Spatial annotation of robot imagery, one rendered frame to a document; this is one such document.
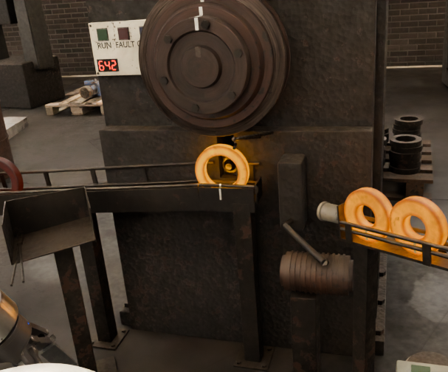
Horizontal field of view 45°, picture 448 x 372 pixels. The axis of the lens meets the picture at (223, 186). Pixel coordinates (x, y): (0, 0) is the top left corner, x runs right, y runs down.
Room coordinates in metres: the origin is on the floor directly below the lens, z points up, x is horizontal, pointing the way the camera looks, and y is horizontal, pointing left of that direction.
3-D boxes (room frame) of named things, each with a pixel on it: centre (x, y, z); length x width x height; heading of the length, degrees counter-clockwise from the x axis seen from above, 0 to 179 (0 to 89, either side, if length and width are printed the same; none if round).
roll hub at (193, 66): (1.60, 0.03, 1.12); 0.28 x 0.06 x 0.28; 72
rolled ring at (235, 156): (1.69, 0.00, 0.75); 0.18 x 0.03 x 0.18; 72
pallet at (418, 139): (3.50, -0.80, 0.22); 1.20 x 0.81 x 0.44; 70
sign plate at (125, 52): (1.90, 0.29, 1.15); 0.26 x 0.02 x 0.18; 72
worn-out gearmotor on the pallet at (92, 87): (6.25, 1.38, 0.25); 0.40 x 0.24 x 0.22; 162
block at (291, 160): (1.63, -0.23, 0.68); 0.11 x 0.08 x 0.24; 162
